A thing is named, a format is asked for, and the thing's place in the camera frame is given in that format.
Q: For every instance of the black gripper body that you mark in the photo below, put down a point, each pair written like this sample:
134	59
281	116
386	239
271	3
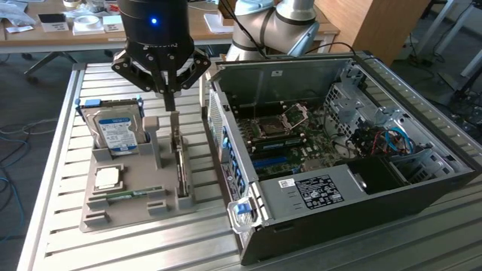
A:
158	31

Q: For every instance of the graphics card with metal bracket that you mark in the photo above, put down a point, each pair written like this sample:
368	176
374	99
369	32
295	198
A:
182	169

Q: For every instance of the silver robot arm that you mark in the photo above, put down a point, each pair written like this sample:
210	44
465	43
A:
259	22

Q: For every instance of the small white box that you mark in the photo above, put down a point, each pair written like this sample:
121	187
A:
113	26

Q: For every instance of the white paper stack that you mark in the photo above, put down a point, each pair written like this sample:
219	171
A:
218	25

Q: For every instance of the flat white box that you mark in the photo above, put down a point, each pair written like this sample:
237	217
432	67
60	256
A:
88	32

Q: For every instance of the white tape roll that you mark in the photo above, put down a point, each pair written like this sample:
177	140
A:
87	25

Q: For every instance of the hard disk with blue caddy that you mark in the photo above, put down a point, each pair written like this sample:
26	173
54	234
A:
115	132

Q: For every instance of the white case sticker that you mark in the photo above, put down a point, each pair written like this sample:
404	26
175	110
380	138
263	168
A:
277	73

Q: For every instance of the beige tape roll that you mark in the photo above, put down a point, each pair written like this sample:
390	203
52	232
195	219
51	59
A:
66	4

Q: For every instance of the black and white box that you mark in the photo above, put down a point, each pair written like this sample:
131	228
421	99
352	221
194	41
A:
52	26

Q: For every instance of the CPU socket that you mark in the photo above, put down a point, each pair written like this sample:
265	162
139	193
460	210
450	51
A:
273	128

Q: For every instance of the wooden desk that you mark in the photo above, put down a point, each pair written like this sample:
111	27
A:
38	39

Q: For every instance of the metal socket cover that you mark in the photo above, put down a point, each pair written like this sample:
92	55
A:
295	115

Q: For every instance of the green RAM stick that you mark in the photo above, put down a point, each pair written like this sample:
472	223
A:
125	194
277	143

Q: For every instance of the white label card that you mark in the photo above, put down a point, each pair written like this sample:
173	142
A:
19	29

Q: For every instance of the silver CPU chip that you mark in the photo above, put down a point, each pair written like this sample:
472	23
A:
107	179

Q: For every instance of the blue expansion slot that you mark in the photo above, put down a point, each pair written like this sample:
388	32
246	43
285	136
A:
269	162

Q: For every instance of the clear plastic bag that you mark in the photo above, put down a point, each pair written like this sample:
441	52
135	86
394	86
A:
15	14

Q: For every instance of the black label sticker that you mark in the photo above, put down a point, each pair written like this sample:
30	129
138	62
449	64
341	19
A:
230	180

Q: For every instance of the green motherboard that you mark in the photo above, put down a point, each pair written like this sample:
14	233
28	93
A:
313	146

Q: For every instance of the silver metal disk bay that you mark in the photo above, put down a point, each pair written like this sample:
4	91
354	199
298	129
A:
346	104

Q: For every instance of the grey parts rack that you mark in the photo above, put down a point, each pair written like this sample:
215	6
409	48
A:
131	214

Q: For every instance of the blue case latch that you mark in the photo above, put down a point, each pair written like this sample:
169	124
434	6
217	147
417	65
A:
242	208

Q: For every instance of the wooden cabinet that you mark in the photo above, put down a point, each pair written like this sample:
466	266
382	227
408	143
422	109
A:
377	28

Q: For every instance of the grey power supply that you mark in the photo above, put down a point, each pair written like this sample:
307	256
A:
278	203

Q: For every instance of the black open PC case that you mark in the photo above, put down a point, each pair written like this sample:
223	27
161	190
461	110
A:
338	237

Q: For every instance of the white desk frame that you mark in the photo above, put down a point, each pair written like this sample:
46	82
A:
473	62

